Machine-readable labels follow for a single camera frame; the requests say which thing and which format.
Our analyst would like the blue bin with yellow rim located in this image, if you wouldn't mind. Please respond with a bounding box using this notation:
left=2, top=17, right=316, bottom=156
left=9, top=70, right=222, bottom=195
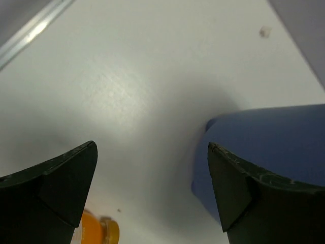
left=191, top=104, right=324, bottom=220

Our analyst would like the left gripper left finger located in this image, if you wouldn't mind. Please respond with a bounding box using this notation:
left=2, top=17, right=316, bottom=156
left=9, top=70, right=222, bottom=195
left=1, top=141, right=98, bottom=243

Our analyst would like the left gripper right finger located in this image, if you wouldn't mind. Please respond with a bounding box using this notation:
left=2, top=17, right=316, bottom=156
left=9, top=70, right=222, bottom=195
left=208, top=143, right=324, bottom=243

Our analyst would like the aluminium table rail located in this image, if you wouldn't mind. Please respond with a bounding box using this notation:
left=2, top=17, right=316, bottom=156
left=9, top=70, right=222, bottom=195
left=1, top=0, right=73, bottom=69

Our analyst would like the orange juice bottle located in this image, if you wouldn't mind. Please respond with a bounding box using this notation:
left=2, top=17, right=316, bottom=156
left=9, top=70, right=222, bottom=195
left=71, top=209, right=120, bottom=244

